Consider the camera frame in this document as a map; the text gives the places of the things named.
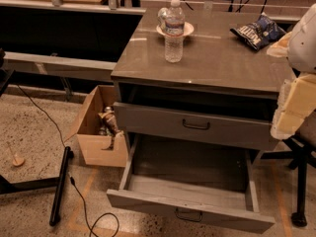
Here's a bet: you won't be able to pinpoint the white small bowl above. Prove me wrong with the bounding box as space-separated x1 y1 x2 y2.
156 7 195 37

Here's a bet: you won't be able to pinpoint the blue chip bag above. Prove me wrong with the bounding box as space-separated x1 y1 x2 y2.
230 13 286 51

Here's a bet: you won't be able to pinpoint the grey drawer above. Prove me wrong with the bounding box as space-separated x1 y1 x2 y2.
114 102 278 151
107 134 275 234

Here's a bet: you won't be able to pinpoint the black floor cable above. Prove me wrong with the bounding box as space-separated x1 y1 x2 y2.
13 82 120 237

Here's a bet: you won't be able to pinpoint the black table leg frame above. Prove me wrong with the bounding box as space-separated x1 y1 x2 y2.
0 146 74 226

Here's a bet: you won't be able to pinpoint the black office chair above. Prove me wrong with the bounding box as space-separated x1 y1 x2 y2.
261 116 316 228

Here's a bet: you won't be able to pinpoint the crumpled items in box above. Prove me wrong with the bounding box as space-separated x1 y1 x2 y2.
98 107 123 150

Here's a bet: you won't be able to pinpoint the small orange floor disc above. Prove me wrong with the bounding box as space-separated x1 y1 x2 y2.
8 145 25 167

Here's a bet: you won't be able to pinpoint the grey top drawer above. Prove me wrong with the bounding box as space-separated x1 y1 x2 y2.
114 102 278 151

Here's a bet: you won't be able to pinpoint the open cardboard box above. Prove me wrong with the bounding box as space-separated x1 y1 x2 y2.
65 85 128 167

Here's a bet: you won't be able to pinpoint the clear plastic water bottle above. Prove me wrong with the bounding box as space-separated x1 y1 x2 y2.
165 0 185 63

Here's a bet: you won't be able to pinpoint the grey metal rail bench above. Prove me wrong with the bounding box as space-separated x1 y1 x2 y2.
0 51 116 98

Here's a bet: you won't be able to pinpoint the grey drawer cabinet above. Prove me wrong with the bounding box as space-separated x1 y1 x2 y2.
110 7 305 163

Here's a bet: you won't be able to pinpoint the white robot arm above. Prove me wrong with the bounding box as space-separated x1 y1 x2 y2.
271 4 316 140

